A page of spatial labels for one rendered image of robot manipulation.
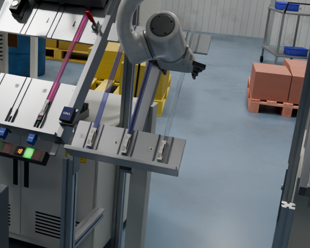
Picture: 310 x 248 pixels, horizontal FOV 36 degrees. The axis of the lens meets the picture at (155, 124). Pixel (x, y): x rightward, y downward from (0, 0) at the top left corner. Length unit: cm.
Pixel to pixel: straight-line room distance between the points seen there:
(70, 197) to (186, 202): 125
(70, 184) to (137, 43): 63
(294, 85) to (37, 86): 344
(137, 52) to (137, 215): 69
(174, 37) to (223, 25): 975
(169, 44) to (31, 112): 67
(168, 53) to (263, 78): 359
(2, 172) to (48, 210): 26
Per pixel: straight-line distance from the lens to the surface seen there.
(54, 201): 209
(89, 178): 197
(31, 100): 171
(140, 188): 166
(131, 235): 175
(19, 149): 165
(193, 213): 271
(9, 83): 179
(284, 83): 483
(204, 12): 1090
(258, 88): 481
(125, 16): 119
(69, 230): 173
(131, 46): 121
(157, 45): 119
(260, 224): 273
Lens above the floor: 127
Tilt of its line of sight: 18 degrees down
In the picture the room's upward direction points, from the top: 5 degrees clockwise
